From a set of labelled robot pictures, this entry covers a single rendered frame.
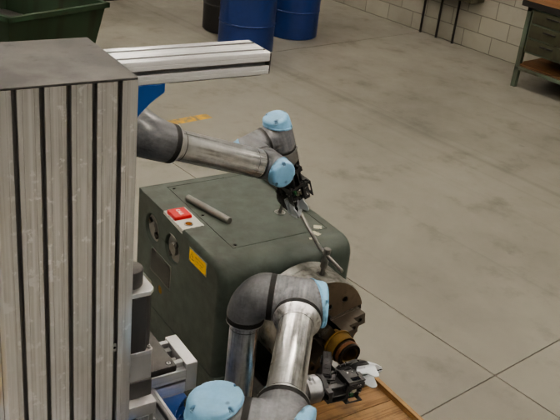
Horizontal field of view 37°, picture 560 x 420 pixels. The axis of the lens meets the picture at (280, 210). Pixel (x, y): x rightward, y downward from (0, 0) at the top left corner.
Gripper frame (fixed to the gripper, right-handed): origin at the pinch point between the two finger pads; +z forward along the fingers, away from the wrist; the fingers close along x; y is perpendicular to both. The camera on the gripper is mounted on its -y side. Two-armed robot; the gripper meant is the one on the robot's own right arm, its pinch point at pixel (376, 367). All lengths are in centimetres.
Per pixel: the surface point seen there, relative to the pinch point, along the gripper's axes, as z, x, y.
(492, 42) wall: 542, -86, -569
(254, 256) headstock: -20.7, 17.3, -39.8
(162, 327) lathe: -36, -25, -71
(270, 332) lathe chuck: -21.6, 1.1, -23.6
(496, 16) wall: 541, -57, -571
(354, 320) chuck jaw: 3.2, 3.7, -17.9
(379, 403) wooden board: 8.4, -19.2, -5.5
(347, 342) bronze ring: -4.9, 3.7, -8.8
